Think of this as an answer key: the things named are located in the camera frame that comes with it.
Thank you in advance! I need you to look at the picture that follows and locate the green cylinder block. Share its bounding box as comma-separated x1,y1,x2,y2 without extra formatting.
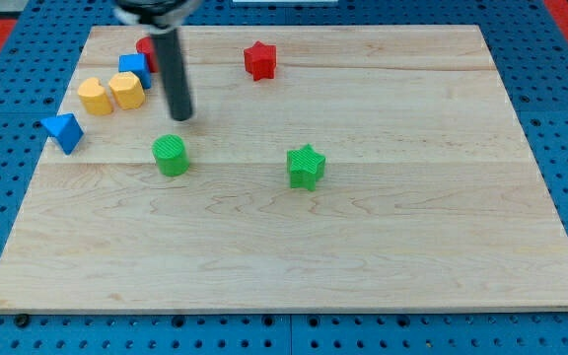
152,134,189,177

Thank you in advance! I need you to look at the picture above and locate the yellow hexagon block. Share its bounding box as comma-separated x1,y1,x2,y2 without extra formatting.
108,71,145,109

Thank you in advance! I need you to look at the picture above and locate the dark robot end effector mount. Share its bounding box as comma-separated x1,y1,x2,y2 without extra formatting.
113,0,202,31

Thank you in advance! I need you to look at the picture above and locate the light wooden board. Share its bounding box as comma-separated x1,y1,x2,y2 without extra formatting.
0,26,568,315

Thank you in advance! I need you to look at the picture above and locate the red cylinder block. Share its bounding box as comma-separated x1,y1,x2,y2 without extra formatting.
135,36,159,73

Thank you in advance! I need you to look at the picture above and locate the yellow heart block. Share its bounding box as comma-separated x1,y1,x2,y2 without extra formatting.
77,77,113,115

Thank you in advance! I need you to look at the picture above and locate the green star block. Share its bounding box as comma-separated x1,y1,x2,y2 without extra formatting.
287,144,326,191

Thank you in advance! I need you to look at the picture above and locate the red star block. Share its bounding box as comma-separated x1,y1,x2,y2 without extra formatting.
244,41,277,81

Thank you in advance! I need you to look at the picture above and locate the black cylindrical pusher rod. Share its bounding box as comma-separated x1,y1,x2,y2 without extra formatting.
150,28,193,121

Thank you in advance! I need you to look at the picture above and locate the blue triangle block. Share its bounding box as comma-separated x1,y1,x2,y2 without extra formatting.
40,113,84,155

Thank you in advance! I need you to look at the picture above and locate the blue cube block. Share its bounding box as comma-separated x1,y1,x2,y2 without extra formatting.
118,53,152,90

